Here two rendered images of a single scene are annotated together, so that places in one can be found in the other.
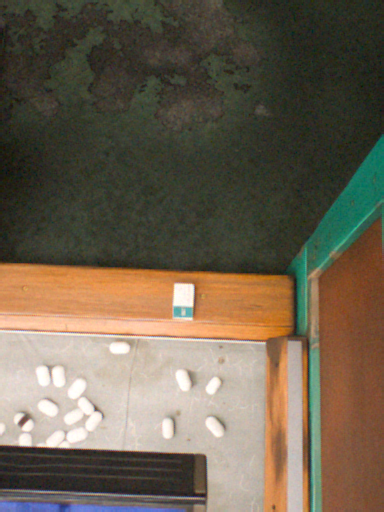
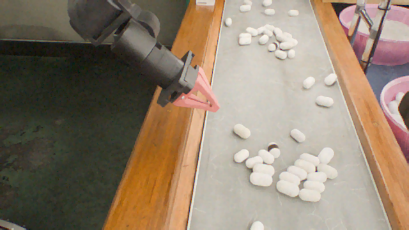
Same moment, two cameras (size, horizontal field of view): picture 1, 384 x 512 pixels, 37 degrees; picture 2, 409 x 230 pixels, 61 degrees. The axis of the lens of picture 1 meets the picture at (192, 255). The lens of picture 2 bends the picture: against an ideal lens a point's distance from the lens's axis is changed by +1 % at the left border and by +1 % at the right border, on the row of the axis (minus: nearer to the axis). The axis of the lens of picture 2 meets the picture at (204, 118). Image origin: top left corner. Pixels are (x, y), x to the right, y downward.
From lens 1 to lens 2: 1.29 m
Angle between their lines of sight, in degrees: 51
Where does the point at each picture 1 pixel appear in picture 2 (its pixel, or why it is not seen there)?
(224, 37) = not seen: outside the picture
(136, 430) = (271, 22)
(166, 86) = (12, 165)
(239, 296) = not seen: outside the picture
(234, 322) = not seen: outside the picture
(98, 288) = (194, 22)
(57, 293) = (195, 32)
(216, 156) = (80, 142)
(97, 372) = (241, 30)
